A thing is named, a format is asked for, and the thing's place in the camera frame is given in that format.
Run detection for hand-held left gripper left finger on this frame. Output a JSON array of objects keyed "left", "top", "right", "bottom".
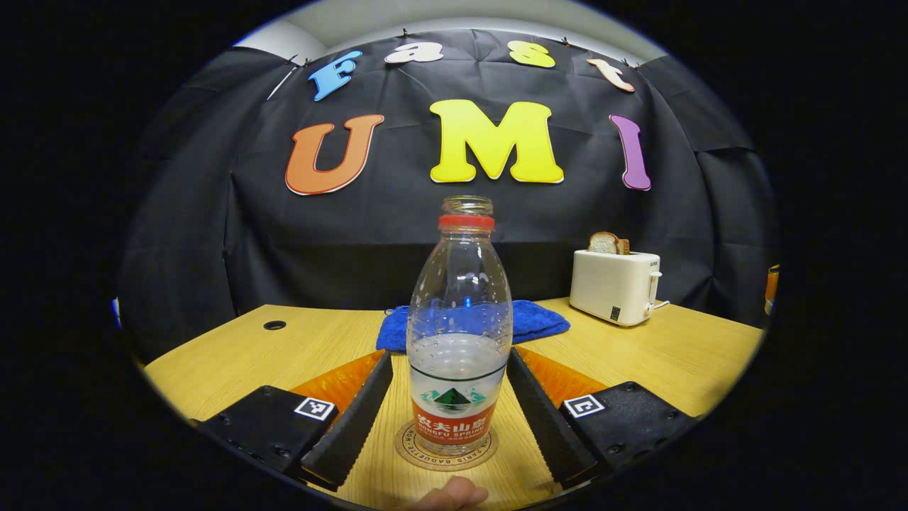
[{"left": 199, "top": 348, "right": 394, "bottom": 493}]

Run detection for blue folded towel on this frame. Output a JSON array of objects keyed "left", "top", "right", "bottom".
[{"left": 376, "top": 300, "right": 571, "bottom": 353}]

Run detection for round wooden coaster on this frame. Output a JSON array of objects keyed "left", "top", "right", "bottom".
[{"left": 394, "top": 419, "right": 499, "bottom": 471}]

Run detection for clear plastic water bottle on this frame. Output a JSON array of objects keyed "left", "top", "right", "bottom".
[{"left": 406, "top": 196, "right": 514, "bottom": 456}]

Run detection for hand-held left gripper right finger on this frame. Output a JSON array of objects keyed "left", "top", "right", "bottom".
[{"left": 505, "top": 346, "right": 701, "bottom": 490}]

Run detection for white toaster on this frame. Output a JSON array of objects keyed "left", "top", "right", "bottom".
[{"left": 570, "top": 250, "right": 662, "bottom": 327}]

